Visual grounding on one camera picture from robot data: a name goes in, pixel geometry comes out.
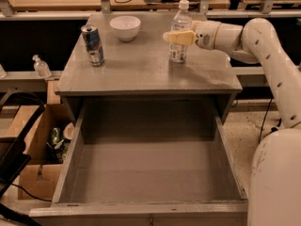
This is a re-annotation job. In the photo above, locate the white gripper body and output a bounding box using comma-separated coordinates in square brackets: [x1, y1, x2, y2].
[194, 21, 221, 50]

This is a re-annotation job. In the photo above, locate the clear plastic water bottle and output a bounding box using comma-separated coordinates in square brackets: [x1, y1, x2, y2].
[168, 0, 193, 64]

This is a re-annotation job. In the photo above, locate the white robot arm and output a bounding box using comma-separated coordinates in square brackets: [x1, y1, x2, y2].
[163, 18, 301, 226]

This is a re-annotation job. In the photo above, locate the open grey top drawer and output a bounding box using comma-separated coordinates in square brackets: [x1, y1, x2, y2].
[30, 97, 247, 226]

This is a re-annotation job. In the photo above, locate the clear pump sanitizer bottle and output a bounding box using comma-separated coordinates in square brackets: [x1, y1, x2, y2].
[32, 55, 52, 78]

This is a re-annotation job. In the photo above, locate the white ceramic bowl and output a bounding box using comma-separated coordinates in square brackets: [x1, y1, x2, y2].
[110, 16, 141, 41]

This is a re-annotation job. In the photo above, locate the grey wooden cabinet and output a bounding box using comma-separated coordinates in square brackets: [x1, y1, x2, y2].
[55, 11, 244, 124]

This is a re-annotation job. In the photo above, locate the blue silver drink can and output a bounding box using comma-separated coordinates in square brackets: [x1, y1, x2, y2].
[81, 24, 104, 66]

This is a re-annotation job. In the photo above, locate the green can in box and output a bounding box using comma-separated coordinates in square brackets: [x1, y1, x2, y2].
[50, 127, 61, 145]

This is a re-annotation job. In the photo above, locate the brown cardboard box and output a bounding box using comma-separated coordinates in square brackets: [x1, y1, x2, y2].
[16, 105, 74, 201]

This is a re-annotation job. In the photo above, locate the black chair frame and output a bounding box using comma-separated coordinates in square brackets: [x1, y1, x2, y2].
[0, 89, 46, 226]

